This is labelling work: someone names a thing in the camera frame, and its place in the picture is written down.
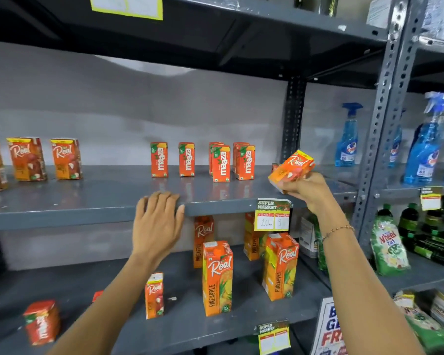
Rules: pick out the person's left hand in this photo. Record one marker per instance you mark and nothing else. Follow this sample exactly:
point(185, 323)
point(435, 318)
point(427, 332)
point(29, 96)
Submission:
point(155, 229)

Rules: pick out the person's right hand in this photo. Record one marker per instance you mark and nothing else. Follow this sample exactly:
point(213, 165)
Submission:
point(312, 192)

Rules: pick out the person's left middle finger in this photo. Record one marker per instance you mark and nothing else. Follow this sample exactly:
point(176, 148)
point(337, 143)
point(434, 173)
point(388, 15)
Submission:
point(164, 200)

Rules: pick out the person's right fingers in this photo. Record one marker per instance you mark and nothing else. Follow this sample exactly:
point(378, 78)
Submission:
point(294, 186)

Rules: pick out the person's left thumb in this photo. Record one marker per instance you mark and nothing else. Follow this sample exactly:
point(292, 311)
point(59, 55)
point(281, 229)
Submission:
point(180, 215)

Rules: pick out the person's left little finger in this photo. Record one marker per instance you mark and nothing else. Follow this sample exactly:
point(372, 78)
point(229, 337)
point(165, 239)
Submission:
point(141, 206)

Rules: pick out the small orange juice carton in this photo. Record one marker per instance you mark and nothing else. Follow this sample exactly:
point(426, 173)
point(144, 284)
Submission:
point(291, 168)

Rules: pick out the person's left forearm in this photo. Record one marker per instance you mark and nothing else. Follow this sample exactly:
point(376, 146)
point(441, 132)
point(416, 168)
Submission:
point(107, 310)

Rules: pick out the person's right forearm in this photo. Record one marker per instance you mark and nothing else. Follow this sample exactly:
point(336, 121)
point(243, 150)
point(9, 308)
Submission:
point(359, 292)

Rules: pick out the tall pineapple juice carton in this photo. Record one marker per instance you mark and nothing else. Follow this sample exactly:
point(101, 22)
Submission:
point(280, 268)
point(252, 240)
point(202, 236)
point(217, 279)

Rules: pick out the green yellow price tag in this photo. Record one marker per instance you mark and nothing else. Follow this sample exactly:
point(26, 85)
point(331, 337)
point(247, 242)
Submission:
point(273, 338)
point(430, 199)
point(272, 215)

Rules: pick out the wide grey metal shelving rack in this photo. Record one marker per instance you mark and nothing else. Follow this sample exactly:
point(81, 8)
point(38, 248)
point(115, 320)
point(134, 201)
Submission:
point(96, 197)

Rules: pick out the white product pack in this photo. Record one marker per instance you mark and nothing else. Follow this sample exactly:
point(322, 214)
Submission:
point(307, 236)

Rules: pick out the row of orange mango cartons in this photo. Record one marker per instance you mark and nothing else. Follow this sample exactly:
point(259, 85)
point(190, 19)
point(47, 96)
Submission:
point(221, 164)

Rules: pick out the blue glass cleaner spray bottle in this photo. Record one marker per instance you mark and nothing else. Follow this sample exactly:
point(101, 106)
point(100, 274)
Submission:
point(425, 147)
point(347, 144)
point(395, 147)

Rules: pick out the green refill pouch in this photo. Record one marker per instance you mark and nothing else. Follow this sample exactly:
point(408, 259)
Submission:
point(320, 251)

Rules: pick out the green detergent pouch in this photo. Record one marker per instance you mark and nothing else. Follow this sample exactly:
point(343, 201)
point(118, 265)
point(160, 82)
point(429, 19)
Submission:
point(389, 247)

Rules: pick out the white blue red sign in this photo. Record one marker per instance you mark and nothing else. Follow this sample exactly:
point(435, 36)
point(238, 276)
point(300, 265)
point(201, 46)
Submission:
point(327, 329)

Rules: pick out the small red mango drink box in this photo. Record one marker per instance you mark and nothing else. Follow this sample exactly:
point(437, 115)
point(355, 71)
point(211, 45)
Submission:
point(42, 323)

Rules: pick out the narrow grey metal shelving rack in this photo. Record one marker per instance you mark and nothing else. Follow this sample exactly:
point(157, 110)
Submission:
point(425, 277)

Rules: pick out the green printed detergent bag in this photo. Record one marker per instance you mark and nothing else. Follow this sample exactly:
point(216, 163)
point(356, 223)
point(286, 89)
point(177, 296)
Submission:
point(425, 325)

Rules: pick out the white paper label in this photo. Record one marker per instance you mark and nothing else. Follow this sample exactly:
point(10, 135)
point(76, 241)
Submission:
point(379, 11)

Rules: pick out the large yellow edged shelf label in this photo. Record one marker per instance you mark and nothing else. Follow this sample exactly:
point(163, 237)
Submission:
point(127, 5)

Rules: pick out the clear plastic wrapped goods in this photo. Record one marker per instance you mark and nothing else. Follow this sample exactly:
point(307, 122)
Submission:
point(440, 16)

